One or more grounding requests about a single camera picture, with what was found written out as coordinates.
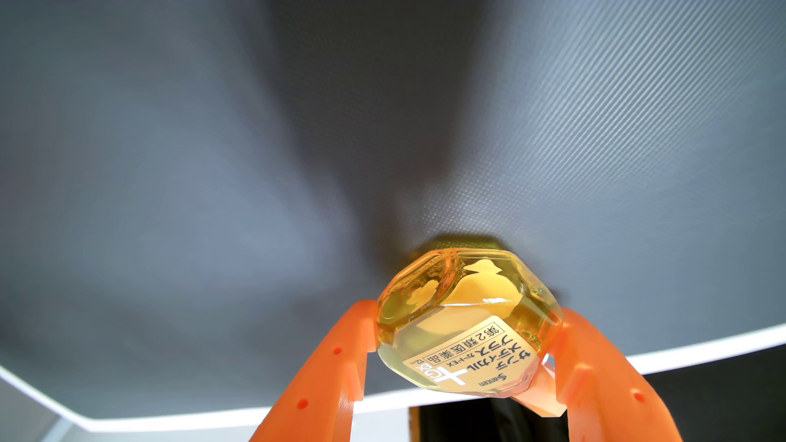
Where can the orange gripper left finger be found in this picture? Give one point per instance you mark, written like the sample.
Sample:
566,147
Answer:
319,393

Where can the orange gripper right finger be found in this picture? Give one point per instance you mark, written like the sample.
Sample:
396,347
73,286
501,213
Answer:
608,387

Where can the yellow eyedrops bottle orange cap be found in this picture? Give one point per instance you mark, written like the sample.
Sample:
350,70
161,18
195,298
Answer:
460,325

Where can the black fabric bag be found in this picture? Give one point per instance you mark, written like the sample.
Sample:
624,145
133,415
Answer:
724,399

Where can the dark grey textured mat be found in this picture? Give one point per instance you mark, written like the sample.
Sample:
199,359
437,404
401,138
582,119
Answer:
215,184

